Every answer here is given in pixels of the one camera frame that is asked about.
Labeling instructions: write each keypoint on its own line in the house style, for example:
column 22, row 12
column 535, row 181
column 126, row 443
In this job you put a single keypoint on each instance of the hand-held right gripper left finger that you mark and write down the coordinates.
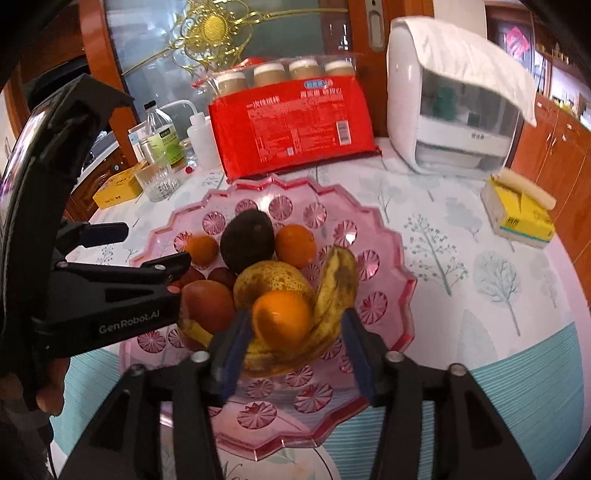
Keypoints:
column 233, row 353

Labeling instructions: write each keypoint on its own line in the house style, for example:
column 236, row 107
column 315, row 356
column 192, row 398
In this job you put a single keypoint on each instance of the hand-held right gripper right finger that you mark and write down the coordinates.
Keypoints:
column 358, row 353

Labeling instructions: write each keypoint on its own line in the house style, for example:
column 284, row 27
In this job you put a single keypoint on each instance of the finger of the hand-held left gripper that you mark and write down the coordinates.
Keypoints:
column 157, row 271
column 111, row 233

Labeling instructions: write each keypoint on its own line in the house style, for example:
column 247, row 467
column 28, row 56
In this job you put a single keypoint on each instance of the orange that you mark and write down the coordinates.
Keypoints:
column 295, row 244
column 203, row 250
column 281, row 318

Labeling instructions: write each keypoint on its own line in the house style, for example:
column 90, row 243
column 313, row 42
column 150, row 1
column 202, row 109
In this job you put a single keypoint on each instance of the red-orange round fruit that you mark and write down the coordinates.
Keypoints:
column 205, row 304

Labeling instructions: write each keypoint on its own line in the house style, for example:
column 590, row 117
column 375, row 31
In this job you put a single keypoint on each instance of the spotted yellow banana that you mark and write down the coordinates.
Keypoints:
column 334, row 286

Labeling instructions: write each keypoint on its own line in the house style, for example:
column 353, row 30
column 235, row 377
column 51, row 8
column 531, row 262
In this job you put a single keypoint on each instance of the yellow brown-spotted fruit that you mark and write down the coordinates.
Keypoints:
column 272, row 279

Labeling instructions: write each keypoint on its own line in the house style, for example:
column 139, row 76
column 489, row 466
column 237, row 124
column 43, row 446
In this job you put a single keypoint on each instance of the pink glass fruit bowl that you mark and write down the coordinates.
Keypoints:
column 369, row 263

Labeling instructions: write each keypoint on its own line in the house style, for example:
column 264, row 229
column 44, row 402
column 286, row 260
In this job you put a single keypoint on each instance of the dark avocado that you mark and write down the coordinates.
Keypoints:
column 247, row 244

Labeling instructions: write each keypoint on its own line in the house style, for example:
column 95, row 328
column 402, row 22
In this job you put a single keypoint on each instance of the white round plate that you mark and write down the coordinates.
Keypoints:
column 318, row 467

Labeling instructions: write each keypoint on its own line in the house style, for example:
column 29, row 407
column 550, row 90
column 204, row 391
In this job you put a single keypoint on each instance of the person's left forearm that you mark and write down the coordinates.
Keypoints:
column 18, row 438

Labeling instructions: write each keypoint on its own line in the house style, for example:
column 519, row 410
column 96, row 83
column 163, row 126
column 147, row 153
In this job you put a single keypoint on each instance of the person's left hand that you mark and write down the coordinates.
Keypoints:
column 53, row 385

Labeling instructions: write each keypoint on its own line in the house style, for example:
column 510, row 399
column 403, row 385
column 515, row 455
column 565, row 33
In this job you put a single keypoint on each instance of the flat yellow box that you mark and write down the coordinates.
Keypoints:
column 117, row 189

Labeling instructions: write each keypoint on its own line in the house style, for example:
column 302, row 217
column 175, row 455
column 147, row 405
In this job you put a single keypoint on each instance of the wooden kitchen cabinet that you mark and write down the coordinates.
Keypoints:
column 92, row 182

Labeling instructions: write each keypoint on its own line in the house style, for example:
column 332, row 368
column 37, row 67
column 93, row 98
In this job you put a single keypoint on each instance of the clear drinking glass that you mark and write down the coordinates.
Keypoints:
column 157, row 184

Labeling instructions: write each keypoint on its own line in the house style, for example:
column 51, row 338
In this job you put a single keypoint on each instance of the clear bottle with green label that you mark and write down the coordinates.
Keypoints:
column 159, row 143

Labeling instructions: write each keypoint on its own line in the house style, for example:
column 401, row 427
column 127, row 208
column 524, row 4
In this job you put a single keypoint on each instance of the small clear jar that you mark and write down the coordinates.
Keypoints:
column 187, row 150

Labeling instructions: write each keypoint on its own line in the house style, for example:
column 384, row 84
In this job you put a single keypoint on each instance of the tree-print tablecloth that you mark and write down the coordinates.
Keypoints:
column 461, row 277

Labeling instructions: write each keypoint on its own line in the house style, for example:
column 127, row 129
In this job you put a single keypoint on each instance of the white squeeze bottle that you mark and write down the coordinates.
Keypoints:
column 203, row 143

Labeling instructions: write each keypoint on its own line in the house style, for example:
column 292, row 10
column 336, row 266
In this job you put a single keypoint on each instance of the teal placemat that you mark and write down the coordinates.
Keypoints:
column 531, row 392

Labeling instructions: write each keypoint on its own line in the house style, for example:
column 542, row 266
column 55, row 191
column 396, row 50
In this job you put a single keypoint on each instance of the glass jar with beige lid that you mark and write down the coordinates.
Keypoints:
column 232, row 83
column 268, row 74
column 340, row 68
column 304, row 69

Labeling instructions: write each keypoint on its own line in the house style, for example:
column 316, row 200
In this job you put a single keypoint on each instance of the red plastic package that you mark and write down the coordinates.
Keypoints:
column 291, row 129

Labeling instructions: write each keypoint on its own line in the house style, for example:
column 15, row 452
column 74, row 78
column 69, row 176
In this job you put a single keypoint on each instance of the yellow tissue box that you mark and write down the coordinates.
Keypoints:
column 521, row 217

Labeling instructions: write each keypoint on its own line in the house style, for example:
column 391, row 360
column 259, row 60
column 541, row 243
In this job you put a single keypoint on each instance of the glass door with gold ornament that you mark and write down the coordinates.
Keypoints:
column 194, row 37

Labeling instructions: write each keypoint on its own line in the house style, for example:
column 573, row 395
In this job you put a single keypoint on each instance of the white countertop appliance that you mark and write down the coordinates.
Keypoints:
column 406, row 101

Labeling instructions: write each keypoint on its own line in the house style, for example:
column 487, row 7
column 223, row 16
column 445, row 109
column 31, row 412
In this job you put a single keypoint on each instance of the wooden side cabinet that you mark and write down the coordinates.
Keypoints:
column 558, row 161

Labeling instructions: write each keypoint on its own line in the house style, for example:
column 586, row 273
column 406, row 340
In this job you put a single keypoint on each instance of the white cloth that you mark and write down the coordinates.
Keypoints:
column 461, row 55

